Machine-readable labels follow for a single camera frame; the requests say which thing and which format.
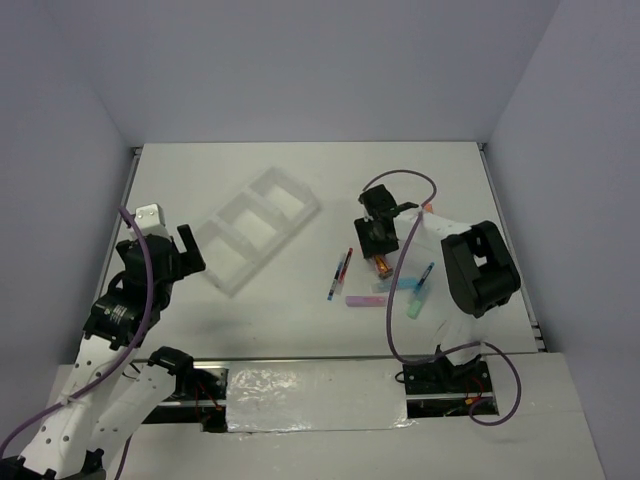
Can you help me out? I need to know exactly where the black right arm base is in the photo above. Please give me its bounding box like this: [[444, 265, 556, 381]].
[[395, 356, 493, 398]]

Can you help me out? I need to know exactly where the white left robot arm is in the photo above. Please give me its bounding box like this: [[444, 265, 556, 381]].
[[1, 225, 205, 479]]

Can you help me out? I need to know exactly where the green lead case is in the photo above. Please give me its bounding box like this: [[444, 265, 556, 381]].
[[406, 288, 427, 319]]

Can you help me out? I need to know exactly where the silver foil tape strip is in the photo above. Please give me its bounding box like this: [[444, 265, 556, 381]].
[[226, 359, 411, 433]]

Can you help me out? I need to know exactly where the clear three-compartment plastic tray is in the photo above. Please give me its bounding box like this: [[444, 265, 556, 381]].
[[195, 167, 320, 298]]

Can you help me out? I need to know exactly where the purple lead case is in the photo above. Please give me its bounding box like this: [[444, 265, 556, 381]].
[[345, 296, 387, 308]]

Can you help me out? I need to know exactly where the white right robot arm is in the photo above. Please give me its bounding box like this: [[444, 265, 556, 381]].
[[354, 184, 521, 391]]

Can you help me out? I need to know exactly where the blue pen refill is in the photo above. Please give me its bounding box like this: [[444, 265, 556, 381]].
[[413, 262, 435, 295], [327, 253, 346, 301]]

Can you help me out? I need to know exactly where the blue lead case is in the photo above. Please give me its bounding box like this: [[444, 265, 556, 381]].
[[371, 277, 419, 294]]

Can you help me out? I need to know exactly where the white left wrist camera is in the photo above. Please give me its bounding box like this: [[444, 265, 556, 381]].
[[134, 203, 169, 238]]

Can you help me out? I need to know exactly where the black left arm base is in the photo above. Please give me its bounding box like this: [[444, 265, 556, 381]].
[[143, 347, 229, 433]]

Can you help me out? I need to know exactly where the red pen refill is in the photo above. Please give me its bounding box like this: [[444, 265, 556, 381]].
[[338, 248, 353, 284]]

